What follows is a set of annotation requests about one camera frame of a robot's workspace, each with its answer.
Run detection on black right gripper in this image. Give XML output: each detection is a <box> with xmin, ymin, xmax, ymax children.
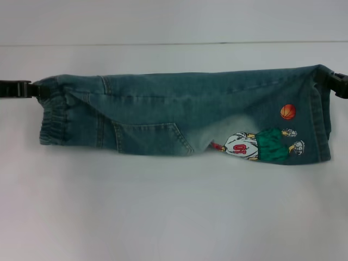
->
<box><xmin>315</xmin><ymin>71</ymin><xmax>348</xmax><ymax>99</ymax></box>

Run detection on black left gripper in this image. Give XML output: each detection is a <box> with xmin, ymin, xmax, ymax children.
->
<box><xmin>0</xmin><ymin>79</ymin><xmax>51</xmax><ymax>99</ymax></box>

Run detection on blue denim shorts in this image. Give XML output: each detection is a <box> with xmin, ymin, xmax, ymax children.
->
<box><xmin>33</xmin><ymin>64</ymin><xmax>333</xmax><ymax>165</ymax></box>

